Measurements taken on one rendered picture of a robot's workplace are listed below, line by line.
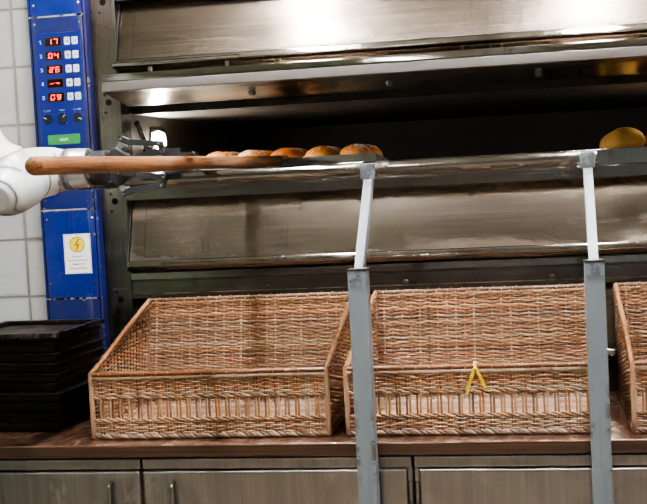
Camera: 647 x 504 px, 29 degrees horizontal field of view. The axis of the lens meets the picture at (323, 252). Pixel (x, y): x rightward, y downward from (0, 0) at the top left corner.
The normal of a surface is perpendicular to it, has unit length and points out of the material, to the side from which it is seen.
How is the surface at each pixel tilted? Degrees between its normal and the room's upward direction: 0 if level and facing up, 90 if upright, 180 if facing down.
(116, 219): 90
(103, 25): 90
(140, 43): 70
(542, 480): 92
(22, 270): 90
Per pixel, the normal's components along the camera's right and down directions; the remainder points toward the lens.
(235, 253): -0.19, -0.28
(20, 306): -0.18, 0.07
